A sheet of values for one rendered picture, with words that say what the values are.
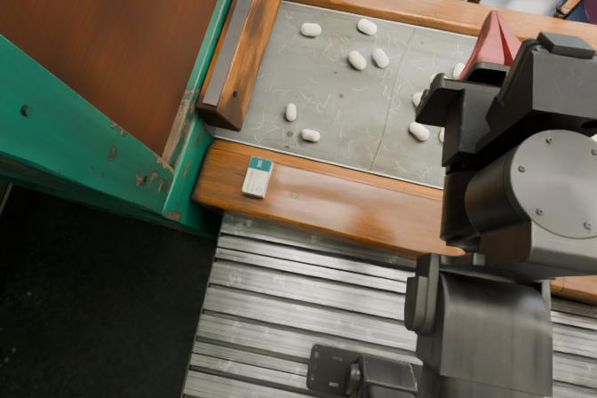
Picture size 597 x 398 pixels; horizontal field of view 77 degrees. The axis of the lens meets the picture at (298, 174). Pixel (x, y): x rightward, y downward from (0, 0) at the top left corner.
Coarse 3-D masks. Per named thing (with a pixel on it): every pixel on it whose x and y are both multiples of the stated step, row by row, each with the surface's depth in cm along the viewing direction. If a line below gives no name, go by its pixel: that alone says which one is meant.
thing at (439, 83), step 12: (432, 84) 29; (444, 84) 28; (456, 84) 28; (468, 84) 28; (480, 84) 28; (492, 84) 28; (432, 96) 29; (444, 96) 29; (420, 108) 32; (432, 108) 31; (444, 108) 31; (420, 120) 33; (432, 120) 33; (444, 120) 32; (456, 168) 29; (468, 168) 28; (480, 168) 27
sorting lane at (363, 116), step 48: (288, 48) 70; (336, 48) 70; (384, 48) 70; (432, 48) 69; (288, 96) 68; (336, 96) 67; (384, 96) 67; (288, 144) 65; (336, 144) 65; (384, 144) 65; (432, 144) 64
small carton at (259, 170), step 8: (256, 160) 60; (264, 160) 60; (248, 168) 60; (256, 168) 60; (264, 168) 60; (272, 168) 61; (248, 176) 59; (256, 176) 59; (264, 176) 59; (248, 184) 59; (256, 184) 59; (264, 184) 59; (248, 192) 59; (256, 192) 59; (264, 192) 59
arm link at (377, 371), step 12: (360, 360) 53; (372, 360) 51; (384, 360) 51; (372, 372) 48; (384, 372) 49; (396, 372) 49; (408, 372) 49; (360, 384) 50; (372, 384) 47; (384, 384) 47; (396, 384) 47; (408, 384) 47; (360, 396) 48; (372, 396) 45; (384, 396) 45; (396, 396) 46; (408, 396) 46
